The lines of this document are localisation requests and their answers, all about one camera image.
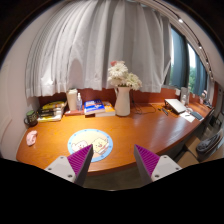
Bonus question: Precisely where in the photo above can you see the white tissue container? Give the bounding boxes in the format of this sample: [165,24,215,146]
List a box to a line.
[66,89,78,111]

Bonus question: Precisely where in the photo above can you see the white curtain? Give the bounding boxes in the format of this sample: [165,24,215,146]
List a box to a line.
[25,0,172,97]

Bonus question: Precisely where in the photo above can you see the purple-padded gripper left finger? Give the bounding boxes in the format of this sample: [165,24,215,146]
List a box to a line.
[45,145,93,186]

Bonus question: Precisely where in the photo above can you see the grey backpack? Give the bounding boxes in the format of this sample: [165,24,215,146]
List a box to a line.
[196,134,221,156]

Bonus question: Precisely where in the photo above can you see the pink computer mouse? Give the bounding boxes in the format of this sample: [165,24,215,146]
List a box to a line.
[26,130,38,146]

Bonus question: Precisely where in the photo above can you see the white ceramic vase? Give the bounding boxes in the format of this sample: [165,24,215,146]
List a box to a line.
[115,87,130,116]

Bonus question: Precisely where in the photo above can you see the dark tablet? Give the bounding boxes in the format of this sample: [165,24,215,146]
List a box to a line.
[190,111,204,121]

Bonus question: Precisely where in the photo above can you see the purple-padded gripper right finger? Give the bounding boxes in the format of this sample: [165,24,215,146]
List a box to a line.
[134,144,181,185]

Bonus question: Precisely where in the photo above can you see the blue book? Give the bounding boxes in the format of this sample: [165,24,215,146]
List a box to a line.
[84,99,105,115]

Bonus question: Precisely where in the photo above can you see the dark blue curtain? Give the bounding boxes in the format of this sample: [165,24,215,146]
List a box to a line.
[165,28,207,96]

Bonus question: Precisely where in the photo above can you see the dark green mug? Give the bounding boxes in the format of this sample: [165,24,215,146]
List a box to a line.
[24,110,38,127]

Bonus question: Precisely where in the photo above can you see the orange and white book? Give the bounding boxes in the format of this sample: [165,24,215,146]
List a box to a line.
[95,101,115,117]

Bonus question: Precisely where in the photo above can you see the white and pink flowers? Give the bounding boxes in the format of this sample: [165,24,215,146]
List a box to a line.
[108,61,142,90]

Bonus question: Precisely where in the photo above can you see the black cable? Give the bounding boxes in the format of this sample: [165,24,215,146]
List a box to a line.
[129,89,157,115]

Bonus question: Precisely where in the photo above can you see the stack of yellow books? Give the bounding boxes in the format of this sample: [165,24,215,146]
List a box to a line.
[37,101,67,122]

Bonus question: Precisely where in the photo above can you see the clear sanitizer pump bottle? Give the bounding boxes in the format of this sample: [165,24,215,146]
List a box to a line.
[77,93,82,111]

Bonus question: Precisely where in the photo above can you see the round cartoon mouse pad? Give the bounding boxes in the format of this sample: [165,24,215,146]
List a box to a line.
[67,129,113,162]

